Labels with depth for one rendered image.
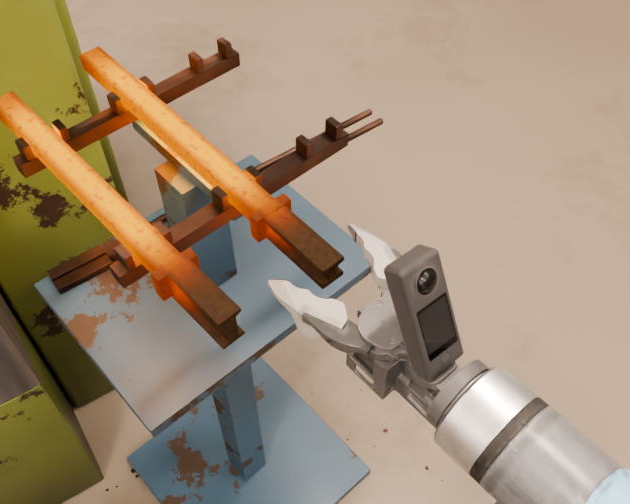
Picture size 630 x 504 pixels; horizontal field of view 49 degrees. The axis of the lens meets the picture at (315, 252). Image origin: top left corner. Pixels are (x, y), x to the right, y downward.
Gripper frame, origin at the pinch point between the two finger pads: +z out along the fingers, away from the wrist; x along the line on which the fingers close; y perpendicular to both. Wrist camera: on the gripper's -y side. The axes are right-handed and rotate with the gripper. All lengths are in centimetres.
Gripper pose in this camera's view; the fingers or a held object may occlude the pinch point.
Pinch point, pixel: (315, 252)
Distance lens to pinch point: 69.1
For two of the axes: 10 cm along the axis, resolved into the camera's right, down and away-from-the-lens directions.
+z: -6.6, -5.9, 4.6
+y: 0.0, 6.1, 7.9
